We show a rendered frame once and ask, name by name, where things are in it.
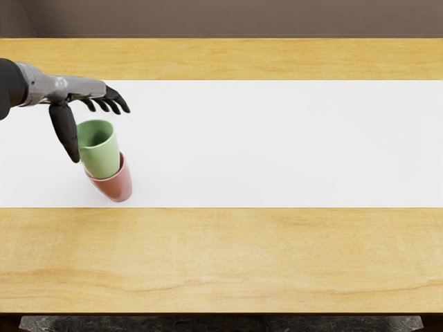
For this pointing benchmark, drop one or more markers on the green cup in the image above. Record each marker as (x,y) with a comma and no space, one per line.
(98,152)

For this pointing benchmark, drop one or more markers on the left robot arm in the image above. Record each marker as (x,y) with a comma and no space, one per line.
(10,88)

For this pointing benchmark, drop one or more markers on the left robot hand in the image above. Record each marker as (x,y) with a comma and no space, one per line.
(65,88)

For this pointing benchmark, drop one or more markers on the pink cup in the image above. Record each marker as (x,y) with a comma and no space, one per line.
(117,183)

